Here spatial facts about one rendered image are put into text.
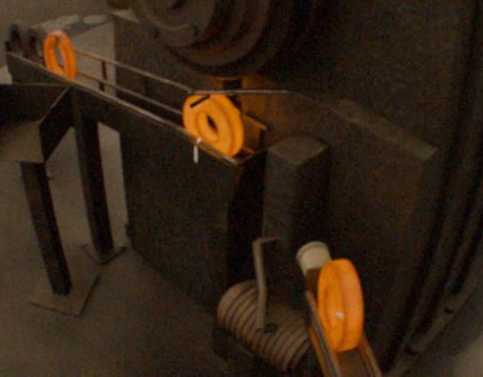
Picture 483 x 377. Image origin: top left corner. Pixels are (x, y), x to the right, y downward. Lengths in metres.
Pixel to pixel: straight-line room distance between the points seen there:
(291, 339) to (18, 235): 1.35
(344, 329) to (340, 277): 0.08
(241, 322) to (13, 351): 0.90
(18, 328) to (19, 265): 0.30
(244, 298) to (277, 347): 0.13
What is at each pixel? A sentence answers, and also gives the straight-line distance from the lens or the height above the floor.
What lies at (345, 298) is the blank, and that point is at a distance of 0.92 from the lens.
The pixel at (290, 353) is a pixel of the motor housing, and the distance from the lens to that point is 1.17.
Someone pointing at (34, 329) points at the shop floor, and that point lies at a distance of 1.92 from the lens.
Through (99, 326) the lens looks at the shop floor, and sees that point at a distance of 1.88.
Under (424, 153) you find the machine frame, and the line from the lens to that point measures 1.07.
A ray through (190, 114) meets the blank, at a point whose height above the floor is 0.75.
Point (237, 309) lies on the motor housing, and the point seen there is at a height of 0.51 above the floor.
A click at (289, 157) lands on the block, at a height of 0.80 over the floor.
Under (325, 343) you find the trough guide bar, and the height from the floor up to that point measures 0.69.
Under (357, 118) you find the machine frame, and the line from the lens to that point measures 1.13.
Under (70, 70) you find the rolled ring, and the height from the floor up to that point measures 0.67.
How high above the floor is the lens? 1.45
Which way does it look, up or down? 38 degrees down
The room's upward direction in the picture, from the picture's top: 2 degrees clockwise
